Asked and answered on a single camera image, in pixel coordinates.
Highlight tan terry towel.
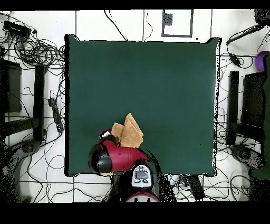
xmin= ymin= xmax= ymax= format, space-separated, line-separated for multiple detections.
xmin=111 ymin=113 xmax=144 ymax=148

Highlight dark green table cloth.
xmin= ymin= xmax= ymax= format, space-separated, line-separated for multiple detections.
xmin=64 ymin=34 xmax=222 ymax=178

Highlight black stand bar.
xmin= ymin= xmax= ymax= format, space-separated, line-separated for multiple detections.
xmin=226 ymin=70 xmax=239 ymax=146
xmin=33 ymin=64 xmax=45 ymax=142

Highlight grey stand foot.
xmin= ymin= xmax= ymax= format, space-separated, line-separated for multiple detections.
xmin=0 ymin=139 xmax=42 ymax=202
xmin=230 ymin=144 xmax=266 ymax=170

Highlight dark panel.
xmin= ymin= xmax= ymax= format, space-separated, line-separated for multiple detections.
xmin=0 ymin=60 xmax=22 ymax=114
xmin=240 ymin=71 xmax=266 ymax=128

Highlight long black power strip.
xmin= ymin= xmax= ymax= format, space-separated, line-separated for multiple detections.
xmin=186 ymin=175 xmax=206 ymax=201

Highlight black power adapter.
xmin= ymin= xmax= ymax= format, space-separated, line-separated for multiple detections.
xmin=229 ymin=53 xmax=242 ymax=68

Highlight dark green fabric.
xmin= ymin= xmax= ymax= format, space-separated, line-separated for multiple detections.
xmin=250 ymin=54 xmax=270 ymax=180

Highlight black rod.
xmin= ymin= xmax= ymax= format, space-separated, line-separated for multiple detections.
xmin=226 ymin=24 xmax=264 ymax=46

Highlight purple round object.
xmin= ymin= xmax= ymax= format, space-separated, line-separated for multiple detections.
xmin=254 ymin=50 xmax=270 ymax=71

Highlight black corner box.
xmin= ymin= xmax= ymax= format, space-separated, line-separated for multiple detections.
xmin=254 ymin=8 xmax=270 ymax=25

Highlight tangled black cables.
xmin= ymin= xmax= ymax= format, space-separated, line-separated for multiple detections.
xmin=14 ymin=36 xmax=65 ymax=69

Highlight black cable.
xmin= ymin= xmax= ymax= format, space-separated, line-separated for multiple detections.
xmin=103 ymin=10 xmax=129 ymax=42

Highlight grey square floor frame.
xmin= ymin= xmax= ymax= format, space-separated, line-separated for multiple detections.
xmin=161 ymin=9 xmax=194 ymax=38

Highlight black network switch box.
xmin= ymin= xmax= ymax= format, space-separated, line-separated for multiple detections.
xmin=3 ymin=20 xmax=32 ymax=39

